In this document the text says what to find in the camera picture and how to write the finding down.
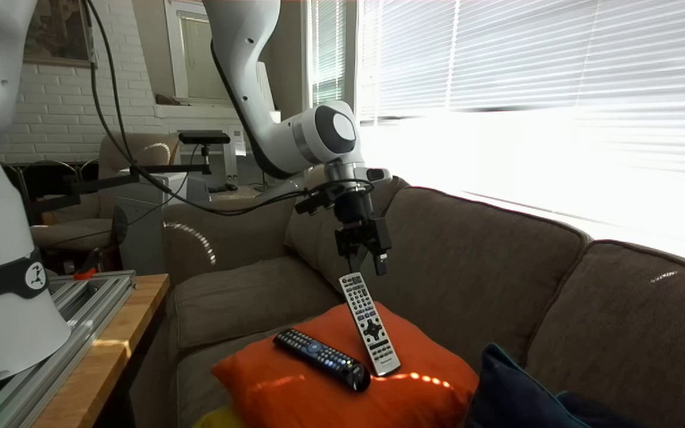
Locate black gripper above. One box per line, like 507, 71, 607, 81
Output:
331, 188, 393, 278

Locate grey remote control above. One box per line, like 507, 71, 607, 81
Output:
335, 268, 405, 381

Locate orange pillow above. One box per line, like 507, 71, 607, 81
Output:
209, 298, 481, 428

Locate navy blue pillow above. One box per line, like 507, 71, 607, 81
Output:
469, 342, 648, 428

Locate yellow pillow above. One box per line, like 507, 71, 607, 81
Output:
192, 406, 241, 428

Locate brown grey fabric sofa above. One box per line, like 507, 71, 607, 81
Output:
130, 173, 685, 428

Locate black remote control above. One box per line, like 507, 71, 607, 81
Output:
271, 327, 374, 394

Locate grey box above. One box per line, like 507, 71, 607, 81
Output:
111, 172, 191, 276

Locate white window blinds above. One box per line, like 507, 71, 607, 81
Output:
309, 0, 685, 271

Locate beige armchair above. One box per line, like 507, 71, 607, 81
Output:
32, 132, 184, 251

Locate wooden table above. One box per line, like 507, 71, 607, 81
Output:
32, 271, 172, 428

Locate black stereo camera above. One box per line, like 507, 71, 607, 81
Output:
175, 128, 232, 148

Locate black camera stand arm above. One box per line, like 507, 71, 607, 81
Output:
61, 160, 215, 195

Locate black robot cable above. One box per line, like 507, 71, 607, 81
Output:
80, 0, 328, 218

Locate aluminium rail base frame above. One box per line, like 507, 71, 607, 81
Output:
0, 271, 136, 428

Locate framed wall picture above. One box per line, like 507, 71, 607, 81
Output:
21, 0, 96, 67

